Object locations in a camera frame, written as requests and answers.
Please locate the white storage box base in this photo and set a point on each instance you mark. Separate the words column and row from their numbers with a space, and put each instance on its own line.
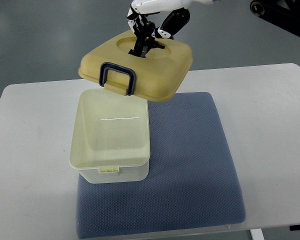
column 111, row 138

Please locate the black table bracket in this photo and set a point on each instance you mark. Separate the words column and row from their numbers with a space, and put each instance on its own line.
column 294, row 228

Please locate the yellow storage box lid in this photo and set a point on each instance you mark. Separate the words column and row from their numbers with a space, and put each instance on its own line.
column 155, row 77

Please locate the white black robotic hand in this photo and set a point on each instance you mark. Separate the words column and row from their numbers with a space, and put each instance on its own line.
column 145, row 29

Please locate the blue grey cushion mat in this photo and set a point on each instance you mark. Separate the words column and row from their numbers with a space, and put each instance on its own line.
column 192, row 180

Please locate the white table leg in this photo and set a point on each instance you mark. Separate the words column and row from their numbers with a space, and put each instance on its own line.
column 257, row 234

